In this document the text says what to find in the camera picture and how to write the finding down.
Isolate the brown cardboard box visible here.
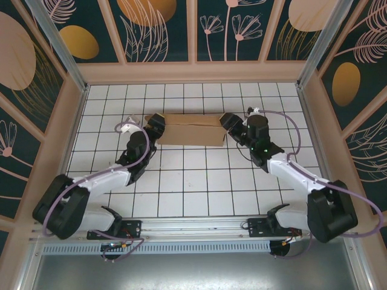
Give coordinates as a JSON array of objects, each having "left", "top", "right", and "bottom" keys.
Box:
[{"left": 144, "top": 113, "right": 227, "bottom": 148}]

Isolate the small circuit board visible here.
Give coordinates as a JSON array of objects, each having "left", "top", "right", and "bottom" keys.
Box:
[{"left": 101, "top": 241, "right": 128, "bottom": 251}]

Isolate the grey metal sheet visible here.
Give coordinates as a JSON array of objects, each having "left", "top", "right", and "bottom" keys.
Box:
[{"left": 30, "top": 253, "right": 363, "bottom": 290}]

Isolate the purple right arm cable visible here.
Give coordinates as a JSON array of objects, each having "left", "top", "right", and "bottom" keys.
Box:
[{"left": 256, "top": 110, "right": 385, "bottom": 260}]

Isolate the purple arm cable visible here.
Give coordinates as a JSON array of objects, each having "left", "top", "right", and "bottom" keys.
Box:
[
  {"left": 42, "top": 120, "right": 152, "bottom": 263},
  {"left": 256, "top": 110, "right": 385, "bottom": 260}
]

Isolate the aluminium side rail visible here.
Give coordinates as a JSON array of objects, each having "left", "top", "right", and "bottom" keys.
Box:
[
  {"left": 48, "top": 86, "right": 90, "bottom": 219},
  {"left": 296, "top": 86, "right": 339, "bottom": 212}
]

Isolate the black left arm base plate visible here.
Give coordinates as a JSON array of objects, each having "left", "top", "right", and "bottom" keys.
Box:
[{"left": 86, "top": 219, "right": 143, "bottom": 240}]

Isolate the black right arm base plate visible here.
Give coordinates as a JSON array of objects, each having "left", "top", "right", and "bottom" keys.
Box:
[{"left": 247, "top": 217, "right": 303, "bottom": 239}]

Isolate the aluminium mounting rail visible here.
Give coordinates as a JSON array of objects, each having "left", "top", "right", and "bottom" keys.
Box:
[{"left": 29, "top": 213, "right": 359, "bottom": 242}]

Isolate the yellow connector with wires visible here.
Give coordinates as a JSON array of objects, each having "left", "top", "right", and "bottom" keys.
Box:
[{"left": 282, "top": 234, "right": 304, "bottom": 246}]

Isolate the aluminium frame post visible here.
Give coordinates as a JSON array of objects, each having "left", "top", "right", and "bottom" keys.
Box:
[
  {"left": 295, "top": 0, "right": 345, "bottom": 90},
  {"left": 25, "top": 0, "right": 89, "bottom": 94}
]

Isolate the grey slotted cable duct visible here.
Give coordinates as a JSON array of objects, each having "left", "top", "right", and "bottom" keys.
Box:
[{"left": 43, "top": 240, "right": 272, "bottom": 255}]

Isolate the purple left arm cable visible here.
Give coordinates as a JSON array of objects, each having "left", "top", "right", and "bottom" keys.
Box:
[{"left": 42, "top": 120, "right": 152, "bottom": 263}]

